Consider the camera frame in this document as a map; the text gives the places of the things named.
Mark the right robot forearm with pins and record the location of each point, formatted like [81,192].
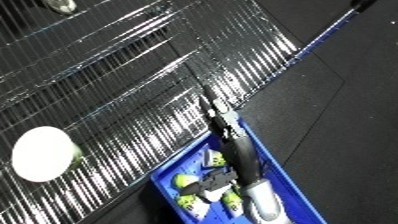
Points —
[265,200]

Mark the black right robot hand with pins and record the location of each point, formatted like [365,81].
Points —
[240,153]

